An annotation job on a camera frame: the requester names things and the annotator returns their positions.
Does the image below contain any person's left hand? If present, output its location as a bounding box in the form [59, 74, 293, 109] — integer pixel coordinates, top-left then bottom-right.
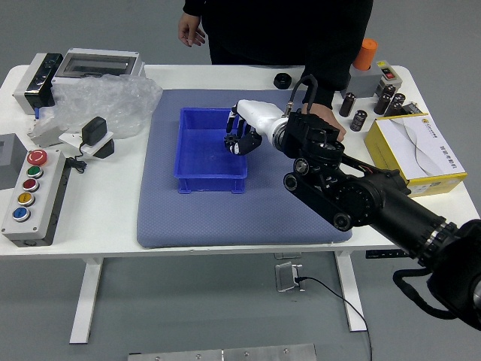
[302, 102, 347, 143]

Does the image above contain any person's right hand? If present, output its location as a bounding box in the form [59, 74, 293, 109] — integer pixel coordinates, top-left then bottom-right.
[177, 14, 207, 48]

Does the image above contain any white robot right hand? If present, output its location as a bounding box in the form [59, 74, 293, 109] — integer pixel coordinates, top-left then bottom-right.
[224, 99, 283, 156]

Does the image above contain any black hex nut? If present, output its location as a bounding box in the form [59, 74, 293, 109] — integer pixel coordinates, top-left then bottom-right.
[273, 72, 293, 90]

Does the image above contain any small black gear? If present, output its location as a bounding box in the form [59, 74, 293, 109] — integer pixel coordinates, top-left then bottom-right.
[223, 134, 241, 154]

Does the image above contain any blue plastic box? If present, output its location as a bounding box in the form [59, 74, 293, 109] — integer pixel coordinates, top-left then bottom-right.
[172, 107, 249, 195]

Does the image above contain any yellow and white cardboard box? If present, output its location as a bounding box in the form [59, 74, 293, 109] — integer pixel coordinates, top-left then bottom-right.
[363, 112, 469, 199]

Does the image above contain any white box with clear lid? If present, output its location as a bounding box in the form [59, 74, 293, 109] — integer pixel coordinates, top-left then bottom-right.
[50, 47, 146, 86]

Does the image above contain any metal floor socket box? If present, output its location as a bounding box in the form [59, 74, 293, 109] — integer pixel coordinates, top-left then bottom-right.
[274, 261, 306, 293]

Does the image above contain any grey box with black face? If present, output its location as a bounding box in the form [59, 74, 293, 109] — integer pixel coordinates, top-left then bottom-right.
[12, 52, 64, 116]

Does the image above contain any grey five-button control box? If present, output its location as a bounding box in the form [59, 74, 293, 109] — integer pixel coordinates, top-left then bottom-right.
[0, 149, 72, 248]

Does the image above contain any black cylindrical capacitor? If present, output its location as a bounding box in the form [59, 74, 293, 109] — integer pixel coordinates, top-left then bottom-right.
[374, 83, 395, 116]
[351, 109, 369, 132]
[385, 93, 407, 117]
[339, 92, 357, 117]

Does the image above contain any grey square block holder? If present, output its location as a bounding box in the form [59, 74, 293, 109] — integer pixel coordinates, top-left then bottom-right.
[347, 64, 383, 98]

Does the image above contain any orange cylinder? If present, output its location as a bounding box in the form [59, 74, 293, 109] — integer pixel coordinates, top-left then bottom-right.
[352, 38, 379, 71]

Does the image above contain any person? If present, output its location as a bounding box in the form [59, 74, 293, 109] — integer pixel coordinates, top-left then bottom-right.
[182, 0, 375, 111]

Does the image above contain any small black electronic module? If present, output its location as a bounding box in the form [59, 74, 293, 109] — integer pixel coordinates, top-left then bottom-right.
[400, 102, 429, 116]

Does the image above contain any clear bubble wrap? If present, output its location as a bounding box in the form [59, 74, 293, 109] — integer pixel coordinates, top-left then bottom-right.
[39, 74, 163, 140]

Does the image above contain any grey-blue mat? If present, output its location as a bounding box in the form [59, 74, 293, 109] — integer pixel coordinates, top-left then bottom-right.
[135, 89, 353, 249]

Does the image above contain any black power adapter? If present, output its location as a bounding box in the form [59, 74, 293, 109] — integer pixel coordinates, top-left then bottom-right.
[80, 116, 108, 146]

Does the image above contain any black table control panel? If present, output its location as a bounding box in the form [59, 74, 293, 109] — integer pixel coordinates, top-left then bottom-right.
[365, 247, 410, 259]

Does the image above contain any white table leg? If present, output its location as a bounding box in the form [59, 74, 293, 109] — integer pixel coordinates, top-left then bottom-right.
[334, 250, 369, 332]
[69, 257, 104, 345]

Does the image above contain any small white bagged part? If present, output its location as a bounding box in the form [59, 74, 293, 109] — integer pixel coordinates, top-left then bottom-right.
[26, 107, 71, 148]

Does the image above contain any grey hollow block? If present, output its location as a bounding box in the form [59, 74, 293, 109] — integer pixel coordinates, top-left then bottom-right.
[0, 133, 29, 191]

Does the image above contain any grey metal plate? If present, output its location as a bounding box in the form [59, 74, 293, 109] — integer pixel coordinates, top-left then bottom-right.
[127, 342, 317, 361]

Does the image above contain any white two-button switch box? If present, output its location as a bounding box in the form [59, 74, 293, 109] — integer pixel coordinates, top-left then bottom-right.
[375, 59, 403, 95]

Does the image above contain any black adapter cord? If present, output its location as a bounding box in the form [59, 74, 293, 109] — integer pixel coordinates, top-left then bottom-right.
[65, 141, 88, 174]

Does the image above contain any black floor cable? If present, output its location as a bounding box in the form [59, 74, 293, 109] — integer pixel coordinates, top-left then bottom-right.
[295, 276, 373, 361]

